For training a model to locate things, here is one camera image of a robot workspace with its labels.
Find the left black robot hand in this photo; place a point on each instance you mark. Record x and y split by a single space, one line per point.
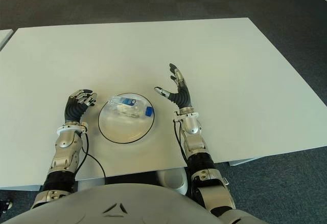
72 109

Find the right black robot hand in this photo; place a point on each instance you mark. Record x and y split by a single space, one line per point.
182 97

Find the clear water bottle blue cap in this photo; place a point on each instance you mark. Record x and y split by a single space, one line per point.
127 106

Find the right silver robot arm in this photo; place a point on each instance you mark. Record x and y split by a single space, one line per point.
195 142

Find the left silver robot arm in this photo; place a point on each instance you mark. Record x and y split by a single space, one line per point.
64 144

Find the white plate black rim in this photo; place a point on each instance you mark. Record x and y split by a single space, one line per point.
122 129

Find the glossy white robot waist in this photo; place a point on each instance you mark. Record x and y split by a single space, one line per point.
173 180

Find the white table leg beam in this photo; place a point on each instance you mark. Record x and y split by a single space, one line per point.
246 161

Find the white neighbouring table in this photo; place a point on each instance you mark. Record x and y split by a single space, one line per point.
4 37

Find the grey robot torso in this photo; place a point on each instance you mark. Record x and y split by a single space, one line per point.
122 204

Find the black wheeled stand foot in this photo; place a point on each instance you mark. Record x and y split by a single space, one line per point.
6 205

